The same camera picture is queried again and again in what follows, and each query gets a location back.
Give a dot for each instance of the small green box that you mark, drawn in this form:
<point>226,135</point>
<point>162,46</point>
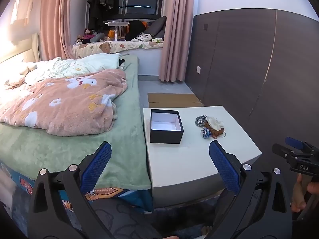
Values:
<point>157,40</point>

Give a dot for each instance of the brown monkey plush toy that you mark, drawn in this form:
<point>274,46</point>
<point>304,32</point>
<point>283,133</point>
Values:
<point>88,32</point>

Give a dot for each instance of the white side table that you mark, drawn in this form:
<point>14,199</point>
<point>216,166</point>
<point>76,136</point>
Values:
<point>189,159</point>

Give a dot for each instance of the white wall socket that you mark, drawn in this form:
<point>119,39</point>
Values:
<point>198,70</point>

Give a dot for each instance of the pale green pillow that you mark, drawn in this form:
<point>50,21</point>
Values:
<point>94,63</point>

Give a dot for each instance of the white desk lamp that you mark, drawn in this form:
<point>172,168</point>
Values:
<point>117,24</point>

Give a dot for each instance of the pink curtain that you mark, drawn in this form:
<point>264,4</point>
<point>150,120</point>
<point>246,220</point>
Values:
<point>174,29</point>
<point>57,22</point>

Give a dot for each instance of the green bed sheet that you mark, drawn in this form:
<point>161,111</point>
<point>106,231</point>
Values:
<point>124,159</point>

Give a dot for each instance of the pink floral blanket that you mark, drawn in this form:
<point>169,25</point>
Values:
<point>69,104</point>

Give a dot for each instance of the grey plush toy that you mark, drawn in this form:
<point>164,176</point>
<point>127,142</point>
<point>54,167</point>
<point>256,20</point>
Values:
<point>97,37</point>

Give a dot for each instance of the black bag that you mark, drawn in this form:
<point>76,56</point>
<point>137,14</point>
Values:
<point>134,28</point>

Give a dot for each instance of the flat cardboard sheet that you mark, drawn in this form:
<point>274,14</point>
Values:
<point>172,100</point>

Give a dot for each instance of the grey pillow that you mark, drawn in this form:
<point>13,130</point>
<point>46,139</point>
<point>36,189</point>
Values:
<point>157,27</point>

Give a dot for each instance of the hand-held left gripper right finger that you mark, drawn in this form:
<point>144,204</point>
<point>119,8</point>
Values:
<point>224,169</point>

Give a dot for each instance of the black jewelry box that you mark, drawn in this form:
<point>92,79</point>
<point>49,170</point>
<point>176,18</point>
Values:
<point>165,135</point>

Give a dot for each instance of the blue printed bed skirt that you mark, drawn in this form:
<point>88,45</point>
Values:
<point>129,196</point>

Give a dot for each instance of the white patterned cloth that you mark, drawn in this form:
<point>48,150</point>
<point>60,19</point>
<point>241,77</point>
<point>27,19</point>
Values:
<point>142,38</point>

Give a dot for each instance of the printed window seat cushion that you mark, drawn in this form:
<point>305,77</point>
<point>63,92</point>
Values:
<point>117,46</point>

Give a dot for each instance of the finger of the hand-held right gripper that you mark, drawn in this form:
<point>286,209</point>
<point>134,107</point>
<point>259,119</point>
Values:
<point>282,150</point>
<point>294,142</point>

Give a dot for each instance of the person's right hand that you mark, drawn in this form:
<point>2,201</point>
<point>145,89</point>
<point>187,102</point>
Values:
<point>297,195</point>

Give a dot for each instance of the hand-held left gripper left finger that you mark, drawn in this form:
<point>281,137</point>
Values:
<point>98,164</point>

